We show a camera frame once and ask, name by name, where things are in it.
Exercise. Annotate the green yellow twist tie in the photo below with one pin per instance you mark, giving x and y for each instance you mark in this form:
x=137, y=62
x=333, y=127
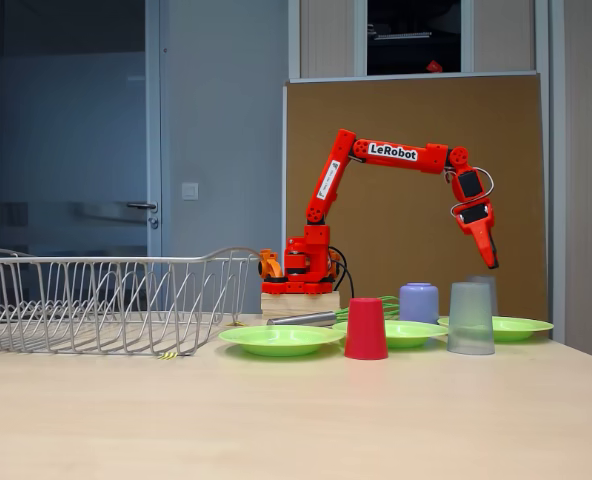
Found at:
x=236, y=324

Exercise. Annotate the white spiral notebook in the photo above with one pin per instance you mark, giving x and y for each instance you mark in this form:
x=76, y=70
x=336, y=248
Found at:
x=401, y=35

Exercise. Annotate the wooden base block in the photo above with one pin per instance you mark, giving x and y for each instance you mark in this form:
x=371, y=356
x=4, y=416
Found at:
x=296, y=302

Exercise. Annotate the small red item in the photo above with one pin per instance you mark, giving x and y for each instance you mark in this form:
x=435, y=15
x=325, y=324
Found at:
x=433, y=66

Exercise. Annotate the glass office door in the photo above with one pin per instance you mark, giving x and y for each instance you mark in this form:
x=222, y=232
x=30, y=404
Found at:
x=76, y=125

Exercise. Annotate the red plastic cup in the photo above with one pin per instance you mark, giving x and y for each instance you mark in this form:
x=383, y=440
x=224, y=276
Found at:
x=366, y=330

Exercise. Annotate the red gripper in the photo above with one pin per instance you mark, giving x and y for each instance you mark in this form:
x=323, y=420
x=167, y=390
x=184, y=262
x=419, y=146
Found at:
x=477, y=223

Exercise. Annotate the green plastic plate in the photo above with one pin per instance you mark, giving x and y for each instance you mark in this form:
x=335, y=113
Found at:
x=521, y=327
x=411, y=332
x=281, y=340

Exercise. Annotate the red robot arm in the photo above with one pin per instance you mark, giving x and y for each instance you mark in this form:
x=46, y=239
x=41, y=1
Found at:
x=426, y=160

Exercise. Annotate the orange plastic clamp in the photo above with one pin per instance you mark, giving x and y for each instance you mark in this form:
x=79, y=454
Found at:
x=268, y=267
x=333, y=265

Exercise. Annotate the grey translucent plastic cup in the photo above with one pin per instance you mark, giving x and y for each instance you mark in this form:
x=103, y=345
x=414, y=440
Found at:
x=482, y=278
x=471, y=320

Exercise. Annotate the white light switch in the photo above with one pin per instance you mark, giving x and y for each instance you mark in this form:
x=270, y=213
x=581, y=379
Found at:
x=190, y=191

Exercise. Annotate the brown cork board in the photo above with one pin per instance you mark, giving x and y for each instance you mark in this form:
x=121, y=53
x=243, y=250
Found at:
x=401, y=225

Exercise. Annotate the purple plastic mug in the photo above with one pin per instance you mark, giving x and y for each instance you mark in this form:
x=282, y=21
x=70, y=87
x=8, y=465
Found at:
x=418, y=302

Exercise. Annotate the yellow black striped tape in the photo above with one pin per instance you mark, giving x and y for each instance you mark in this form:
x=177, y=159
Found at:
x=168, y=356

